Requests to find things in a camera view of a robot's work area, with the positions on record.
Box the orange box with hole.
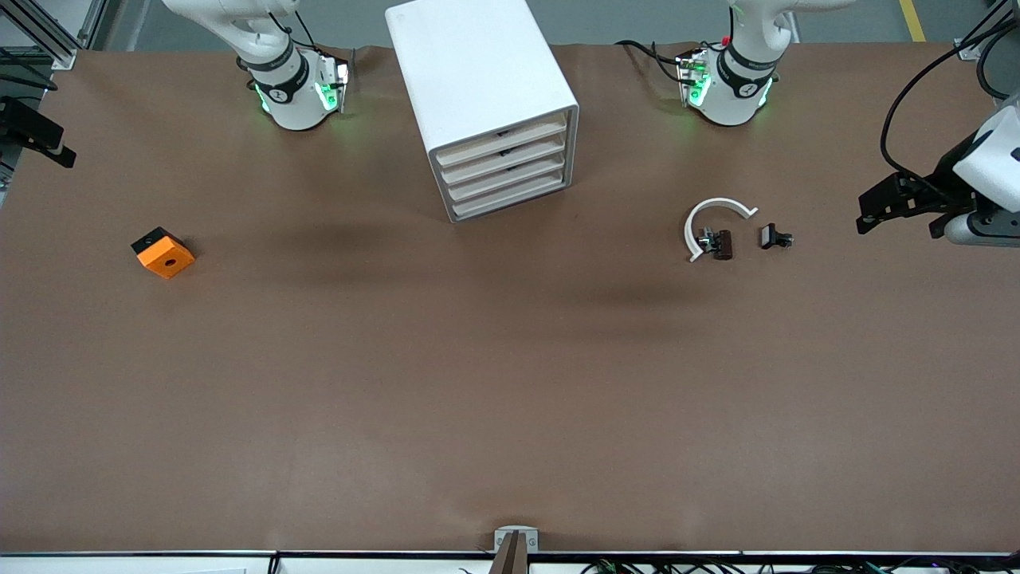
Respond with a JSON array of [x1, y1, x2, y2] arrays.
[[131, 226, 196, 280]]

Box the small brown electrical component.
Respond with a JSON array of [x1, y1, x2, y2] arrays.
[[698, 228, 734, 261]]

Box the brown table mat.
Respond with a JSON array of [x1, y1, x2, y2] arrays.
[[0, 41, 1020, 555]]

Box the aluminium frame profile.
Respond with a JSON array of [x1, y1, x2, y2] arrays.
[[955, 0, 1020, 63], [0, 0, 108, 71]]

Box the white curved plastic ring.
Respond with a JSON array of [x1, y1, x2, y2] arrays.
[[684, 197, 759, 264]]

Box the black right arm base cables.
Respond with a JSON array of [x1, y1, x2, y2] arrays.
[[267, 0, 320, 50]]

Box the black arm base cables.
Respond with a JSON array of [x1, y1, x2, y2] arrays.
[[267, 0, 320, 50], [615, 38, 694, 85]]

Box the black left arm base cables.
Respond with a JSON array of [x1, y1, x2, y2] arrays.
[[615, 38, 694, 85]]

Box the tangled cable bundle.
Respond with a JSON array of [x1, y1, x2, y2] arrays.
[[582, 558, 1020, 574]]

